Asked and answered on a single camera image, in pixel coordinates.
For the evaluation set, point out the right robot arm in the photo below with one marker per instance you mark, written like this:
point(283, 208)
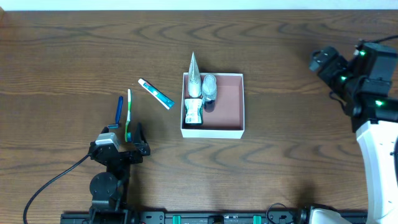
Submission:
point(374, 122)

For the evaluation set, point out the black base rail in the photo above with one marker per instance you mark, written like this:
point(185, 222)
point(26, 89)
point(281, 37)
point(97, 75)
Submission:
point(275, 216)

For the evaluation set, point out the blue disposable razor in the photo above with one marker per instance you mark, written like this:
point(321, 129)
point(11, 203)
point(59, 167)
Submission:
point(116, 123)

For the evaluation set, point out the green white toothbrush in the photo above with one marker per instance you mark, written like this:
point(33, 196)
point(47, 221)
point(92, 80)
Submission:
point(127, 135)

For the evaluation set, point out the white cardboard box pink interior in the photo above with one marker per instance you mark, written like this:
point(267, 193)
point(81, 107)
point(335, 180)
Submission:
point(227, 120)

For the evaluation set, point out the small green toothpaste tube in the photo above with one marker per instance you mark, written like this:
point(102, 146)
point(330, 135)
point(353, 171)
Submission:
point(158, 95)

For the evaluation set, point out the green white sachet pack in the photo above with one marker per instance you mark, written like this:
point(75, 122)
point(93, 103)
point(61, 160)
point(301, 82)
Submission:
point(193, 111)

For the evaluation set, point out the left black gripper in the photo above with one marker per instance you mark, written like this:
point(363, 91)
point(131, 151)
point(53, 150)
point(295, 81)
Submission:
point(125, 154)

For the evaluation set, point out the white Pantene tube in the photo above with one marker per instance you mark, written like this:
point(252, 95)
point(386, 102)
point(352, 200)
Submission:
point(194, 79)

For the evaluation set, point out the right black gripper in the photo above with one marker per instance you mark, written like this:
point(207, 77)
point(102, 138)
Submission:
point(323, 59)

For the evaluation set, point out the blue foam soap pump bottle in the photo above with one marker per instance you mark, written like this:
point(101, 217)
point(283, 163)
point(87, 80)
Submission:
point(209, 93)

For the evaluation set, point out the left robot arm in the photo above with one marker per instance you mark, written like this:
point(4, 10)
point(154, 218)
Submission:
point(109, 189)

